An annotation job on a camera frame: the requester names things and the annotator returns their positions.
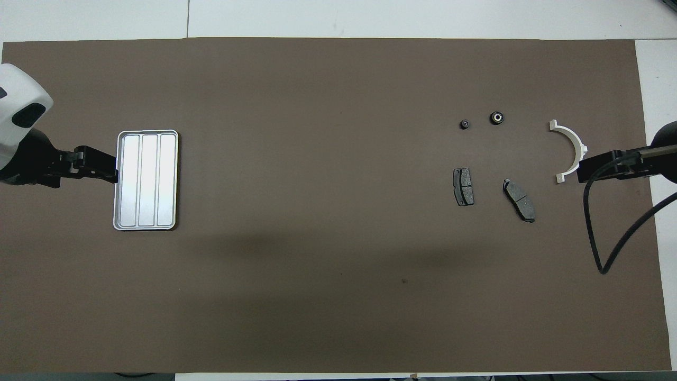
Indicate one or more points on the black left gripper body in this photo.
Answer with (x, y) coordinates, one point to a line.
(31, 164)

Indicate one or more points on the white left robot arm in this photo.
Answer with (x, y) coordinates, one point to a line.
(21, 90)

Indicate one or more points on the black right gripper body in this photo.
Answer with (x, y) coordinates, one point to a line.
(665, 164)

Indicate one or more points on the short dark brake pad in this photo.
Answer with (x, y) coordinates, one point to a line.
(463, 186)

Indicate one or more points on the brown table mat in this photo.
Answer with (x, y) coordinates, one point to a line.
(328, 211)

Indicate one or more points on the white semicircular bracket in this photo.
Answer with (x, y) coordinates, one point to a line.
(554, 125)

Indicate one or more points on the large black bearing gear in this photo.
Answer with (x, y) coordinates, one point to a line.
(496, 117)

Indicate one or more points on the silver metal tray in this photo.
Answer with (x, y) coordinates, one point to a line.
(145, 180)

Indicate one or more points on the long dark brake pad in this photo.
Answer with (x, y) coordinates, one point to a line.
(519, 201)

